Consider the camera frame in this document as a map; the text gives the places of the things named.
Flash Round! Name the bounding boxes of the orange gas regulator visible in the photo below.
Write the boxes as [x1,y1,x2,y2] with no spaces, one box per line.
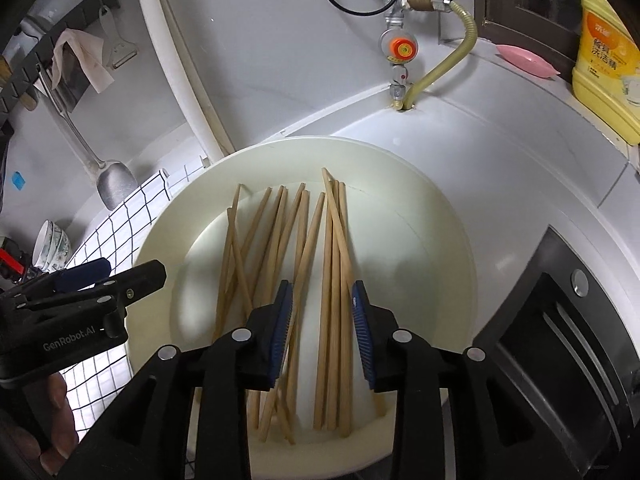
[378,27,418,63]

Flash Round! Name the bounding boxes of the white blue-patterned bowl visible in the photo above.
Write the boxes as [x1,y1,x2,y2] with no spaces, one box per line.
[50,232,72,273]
[32,220,61,268]
[42,224,69,271]

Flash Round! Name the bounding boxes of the white plastic basin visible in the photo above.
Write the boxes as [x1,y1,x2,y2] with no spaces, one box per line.
[120,135,478,480]

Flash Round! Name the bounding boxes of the pink soap dish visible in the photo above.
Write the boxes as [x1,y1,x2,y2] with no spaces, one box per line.
[495,44,559,79]

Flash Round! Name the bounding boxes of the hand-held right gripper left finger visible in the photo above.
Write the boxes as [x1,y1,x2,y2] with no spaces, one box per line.
[75,280,295,480]

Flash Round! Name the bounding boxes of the metal peeler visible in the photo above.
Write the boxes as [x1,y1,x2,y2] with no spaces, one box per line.
[99,6,139,69]

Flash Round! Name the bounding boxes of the dark sauce bottle red cap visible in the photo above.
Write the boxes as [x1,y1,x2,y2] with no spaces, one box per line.
[0,245,28,281]

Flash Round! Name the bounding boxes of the white cutting board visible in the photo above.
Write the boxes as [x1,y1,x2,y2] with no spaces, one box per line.
[131,0,237,163]

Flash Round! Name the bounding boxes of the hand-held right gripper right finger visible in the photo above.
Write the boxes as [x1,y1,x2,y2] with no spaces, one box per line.
[351,281,566,480]

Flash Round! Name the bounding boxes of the person's left hand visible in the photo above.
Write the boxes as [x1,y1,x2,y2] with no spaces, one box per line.
[0,374,81,478]

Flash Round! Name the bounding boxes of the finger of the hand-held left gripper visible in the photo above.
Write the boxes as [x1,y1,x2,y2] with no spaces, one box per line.
[20,257,112,295]
[15,259,168,312]

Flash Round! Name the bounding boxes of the metal spatula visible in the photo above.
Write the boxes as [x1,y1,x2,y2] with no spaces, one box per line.
[36,70,139,211]

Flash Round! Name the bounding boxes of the black wall hook rack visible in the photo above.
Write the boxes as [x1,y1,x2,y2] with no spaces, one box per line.
[0,0,122,128]

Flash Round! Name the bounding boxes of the pile of wooden chopsticks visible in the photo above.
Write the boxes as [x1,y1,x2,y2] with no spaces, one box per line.
[212,167,388,446]

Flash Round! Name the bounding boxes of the black gas stove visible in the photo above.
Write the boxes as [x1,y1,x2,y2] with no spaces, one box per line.
[472,225,640,480]

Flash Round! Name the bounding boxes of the beige hanging rag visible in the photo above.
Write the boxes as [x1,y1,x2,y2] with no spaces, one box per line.
[51,29,116,95]

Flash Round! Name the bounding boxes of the dark window frame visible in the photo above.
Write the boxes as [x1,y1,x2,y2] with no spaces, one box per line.
[472,0,588,63]

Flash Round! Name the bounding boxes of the white checked cloth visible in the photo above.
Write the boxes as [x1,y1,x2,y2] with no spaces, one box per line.
[57,167,201,480]

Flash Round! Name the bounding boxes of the yellow dish soap bottle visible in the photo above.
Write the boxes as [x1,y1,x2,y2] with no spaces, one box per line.
[571,0,640,147]

